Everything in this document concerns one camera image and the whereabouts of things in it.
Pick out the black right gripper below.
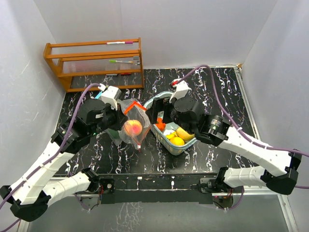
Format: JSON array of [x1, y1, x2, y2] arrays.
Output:
[[146, 97, 195, 135]]

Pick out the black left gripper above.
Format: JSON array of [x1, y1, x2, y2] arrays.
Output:
[[89, 101, 128, 136]]

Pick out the blue zipper clear bag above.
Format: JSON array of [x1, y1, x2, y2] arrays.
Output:
[[95, 85, 123, 145]]

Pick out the pink orange peach fruit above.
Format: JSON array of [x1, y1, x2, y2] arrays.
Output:
[[124, 120, 143, 136]]

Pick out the orange pumpkin toy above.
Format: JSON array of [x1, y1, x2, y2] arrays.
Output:
[[155, 117, 166, 132]]

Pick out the red zipper clear bag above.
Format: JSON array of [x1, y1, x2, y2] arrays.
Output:
[[112, 99, 152, 150]]

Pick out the yellow lemon fruit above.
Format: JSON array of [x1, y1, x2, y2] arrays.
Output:
[[169, 137, 185, 146]]

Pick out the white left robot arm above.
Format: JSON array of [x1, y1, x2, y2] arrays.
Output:
[[0, 99, 127, 222]]

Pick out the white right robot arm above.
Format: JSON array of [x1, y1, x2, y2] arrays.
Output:
[[146, 97, 301, 195]]

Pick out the yellow banana toy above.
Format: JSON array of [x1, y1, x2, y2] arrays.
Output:
[[166, 131, 177, 140]]

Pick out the light blue plastic basket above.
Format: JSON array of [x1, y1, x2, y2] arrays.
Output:
[[143, 91, 197, 156]]

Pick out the wooden shelf rack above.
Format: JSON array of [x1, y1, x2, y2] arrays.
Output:
[[43, 38, 144, 93]]

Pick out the green capped marker pen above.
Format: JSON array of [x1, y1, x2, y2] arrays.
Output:
[[109, 60, 134, 64]]

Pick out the pink white marker pen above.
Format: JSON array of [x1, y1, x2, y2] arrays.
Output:
[[106, 41, 134, 45]]

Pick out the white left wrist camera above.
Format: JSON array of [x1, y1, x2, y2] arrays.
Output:
[[95, 84, 121, 110]]

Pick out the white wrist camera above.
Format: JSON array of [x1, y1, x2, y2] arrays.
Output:
[[169, 79, 191, 103], [95, 84, 121, 110]]

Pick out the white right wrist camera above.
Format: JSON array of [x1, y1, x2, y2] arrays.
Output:
[[169, 79, 191, 103]]

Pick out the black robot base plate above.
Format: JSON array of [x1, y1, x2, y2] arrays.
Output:
[[50, 173, 245, 205]]

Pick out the aluminium frame rail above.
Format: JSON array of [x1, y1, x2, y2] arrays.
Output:
[[234, 64, 299, 232]]

